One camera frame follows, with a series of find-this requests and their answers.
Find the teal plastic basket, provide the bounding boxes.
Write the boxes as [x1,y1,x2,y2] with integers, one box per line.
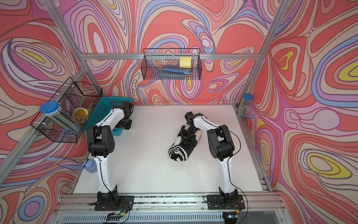
[84,97,132,137]

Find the black wire basket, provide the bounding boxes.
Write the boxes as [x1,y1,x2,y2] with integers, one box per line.
[31,78,103,143]
[141,47,202,80]

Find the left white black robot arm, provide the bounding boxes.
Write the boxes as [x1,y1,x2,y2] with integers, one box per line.
[87,101,133,207]

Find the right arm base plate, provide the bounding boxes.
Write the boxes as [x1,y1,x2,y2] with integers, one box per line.
[205,195,246,211]

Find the left black wire basket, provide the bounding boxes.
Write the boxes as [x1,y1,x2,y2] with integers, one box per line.
[31,78,103,143]

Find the blue cap tube on frame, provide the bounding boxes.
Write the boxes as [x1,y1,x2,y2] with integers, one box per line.
[238,93,253,117]

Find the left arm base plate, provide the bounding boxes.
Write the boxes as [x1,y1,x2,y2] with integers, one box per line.
[95,194,135,211]

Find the yellow white cup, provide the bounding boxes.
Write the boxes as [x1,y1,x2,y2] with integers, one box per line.
[72,107,89,124]

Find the black white checkered pillowcase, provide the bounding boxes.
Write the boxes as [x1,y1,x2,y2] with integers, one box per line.
[168,126,202,161]

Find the yellow sticky note pad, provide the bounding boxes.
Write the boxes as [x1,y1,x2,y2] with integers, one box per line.
[180,57,192,69]

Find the blue lid clear jar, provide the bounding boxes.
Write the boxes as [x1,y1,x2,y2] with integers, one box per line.
[39,101,80,135]

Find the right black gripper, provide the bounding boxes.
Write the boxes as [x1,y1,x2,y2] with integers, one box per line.
[180,127,199,145]

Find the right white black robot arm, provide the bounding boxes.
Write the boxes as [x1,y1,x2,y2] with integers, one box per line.
[184,112,239,207]

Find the back black wire basket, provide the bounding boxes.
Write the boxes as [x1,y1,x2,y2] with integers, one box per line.
[141,47,202,80]

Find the aluminium rail front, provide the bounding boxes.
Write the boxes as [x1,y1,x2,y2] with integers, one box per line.
[55,192,287,213]

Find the blue pen in basket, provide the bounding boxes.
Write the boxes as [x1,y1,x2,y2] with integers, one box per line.
[162,67,192,75]

